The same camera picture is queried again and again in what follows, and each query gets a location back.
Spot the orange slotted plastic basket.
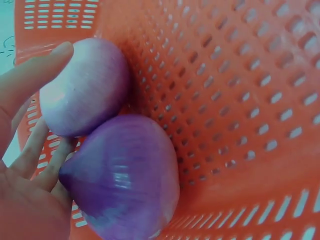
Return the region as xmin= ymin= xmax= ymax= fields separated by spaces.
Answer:
xmin=13 ymin=0 xmax=320 ymax=240

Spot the dark purple onion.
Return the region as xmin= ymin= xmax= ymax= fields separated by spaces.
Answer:
xmin=58 ymin=114 xmax=181 ymax=240

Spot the person's left hand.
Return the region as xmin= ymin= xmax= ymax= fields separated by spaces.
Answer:
xmin=0 ymin=41 xmax=76 ymax=240

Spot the pale purple onion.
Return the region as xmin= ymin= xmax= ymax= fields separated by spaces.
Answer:
xmin=39 ymin=37 xmax=131 ymax=138

